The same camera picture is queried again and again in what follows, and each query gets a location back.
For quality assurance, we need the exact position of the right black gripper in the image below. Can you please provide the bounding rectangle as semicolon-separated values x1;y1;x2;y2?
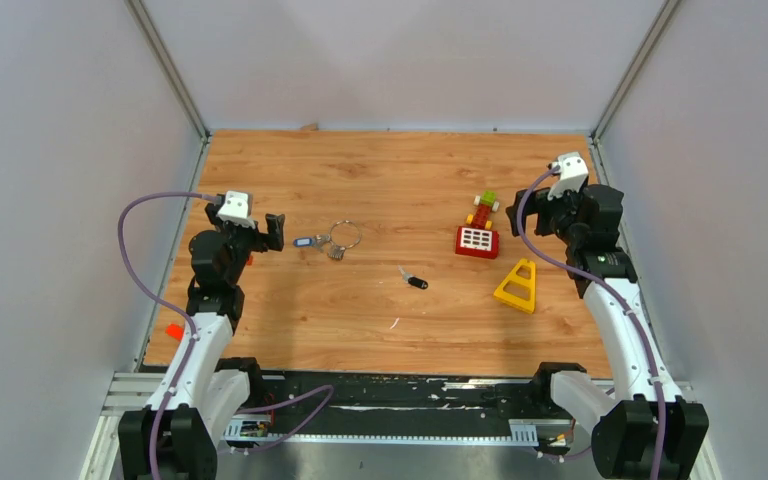
505;182;583;246

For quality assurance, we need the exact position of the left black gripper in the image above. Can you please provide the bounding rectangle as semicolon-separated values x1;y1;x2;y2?
206;207;285;286

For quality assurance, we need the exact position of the blue key tag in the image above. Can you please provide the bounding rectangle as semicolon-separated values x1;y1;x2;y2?
293;237;315;248

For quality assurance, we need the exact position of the silver keyring with clips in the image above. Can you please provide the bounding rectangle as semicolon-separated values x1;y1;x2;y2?
313;219;363;261

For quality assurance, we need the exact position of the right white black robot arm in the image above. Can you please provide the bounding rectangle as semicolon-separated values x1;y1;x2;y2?
505;184;709;479

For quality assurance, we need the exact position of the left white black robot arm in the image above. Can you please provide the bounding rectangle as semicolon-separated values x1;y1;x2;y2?
117;199;285;479

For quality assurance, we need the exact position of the red green toy brick car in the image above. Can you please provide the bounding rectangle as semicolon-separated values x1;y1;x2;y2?
465;190;500;230

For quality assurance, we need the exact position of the red white toy block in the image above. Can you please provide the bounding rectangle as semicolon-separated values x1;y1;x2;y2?
454;226;500;259

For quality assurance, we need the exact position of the yellow triangular toy piece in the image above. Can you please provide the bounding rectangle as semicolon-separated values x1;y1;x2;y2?
493;258;537;314

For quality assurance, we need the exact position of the black head silver key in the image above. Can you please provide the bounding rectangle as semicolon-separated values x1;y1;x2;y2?
398;266;428;290

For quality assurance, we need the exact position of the small orange block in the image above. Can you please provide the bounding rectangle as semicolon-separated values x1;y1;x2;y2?
164;324;184;342

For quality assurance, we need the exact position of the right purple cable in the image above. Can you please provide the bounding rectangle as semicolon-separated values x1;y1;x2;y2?
515;165;668;480

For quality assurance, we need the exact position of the purple cable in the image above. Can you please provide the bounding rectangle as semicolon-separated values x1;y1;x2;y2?
515;165;668;480
116;191;336;480

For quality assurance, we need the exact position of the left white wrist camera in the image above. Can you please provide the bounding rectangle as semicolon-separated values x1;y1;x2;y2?
217;190;256;228

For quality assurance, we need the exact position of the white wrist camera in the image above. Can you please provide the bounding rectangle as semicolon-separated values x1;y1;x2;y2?
217;190;256;228
547;152;589;200

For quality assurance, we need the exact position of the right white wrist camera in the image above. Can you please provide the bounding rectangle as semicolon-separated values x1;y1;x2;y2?
547;152;589;200

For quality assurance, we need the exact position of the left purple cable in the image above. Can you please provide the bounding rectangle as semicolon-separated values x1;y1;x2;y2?
116;191;336;480

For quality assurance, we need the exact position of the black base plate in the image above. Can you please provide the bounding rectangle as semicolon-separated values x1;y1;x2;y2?
242;371;573;438

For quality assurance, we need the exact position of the white slotted cable duct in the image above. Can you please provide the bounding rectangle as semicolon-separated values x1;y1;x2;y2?
221;419;539;447

